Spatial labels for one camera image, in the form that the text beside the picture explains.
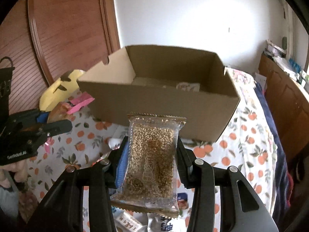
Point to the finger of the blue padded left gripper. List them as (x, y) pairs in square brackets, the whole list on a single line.
[(43, 117)]

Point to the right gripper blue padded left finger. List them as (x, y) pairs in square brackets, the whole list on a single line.
[(122, 165)]

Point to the pink snack pack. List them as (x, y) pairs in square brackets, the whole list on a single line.
[(65, 110)]

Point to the white nougat candy packet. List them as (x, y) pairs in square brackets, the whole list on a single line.
[(124, 221)]

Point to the orange print bed sheet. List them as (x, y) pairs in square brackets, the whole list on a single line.
[(247, 143)]

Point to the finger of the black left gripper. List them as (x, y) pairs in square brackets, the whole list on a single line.
[(55, 128)]

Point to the person's left hand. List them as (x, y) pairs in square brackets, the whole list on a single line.
[(18, 168)]

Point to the yellow plush toy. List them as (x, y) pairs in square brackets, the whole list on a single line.
[(60, 90)]

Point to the clear grain snack packet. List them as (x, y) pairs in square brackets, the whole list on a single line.
[(148, 182)]

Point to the dark blue blanket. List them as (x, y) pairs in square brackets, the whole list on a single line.
[(283, 180)]

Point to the small silver snack packet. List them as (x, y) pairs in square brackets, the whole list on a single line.
[(189, 87)]

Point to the silver blue duck snack pouch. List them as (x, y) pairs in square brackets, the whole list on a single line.
[(161, 223)]

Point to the brown cardboard box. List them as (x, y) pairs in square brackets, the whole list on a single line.
[(143, 79)]

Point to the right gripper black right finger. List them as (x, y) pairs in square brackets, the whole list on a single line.
[(185, 160)]

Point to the wooden window cabinet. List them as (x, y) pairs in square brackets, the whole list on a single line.
[(288, 105)]

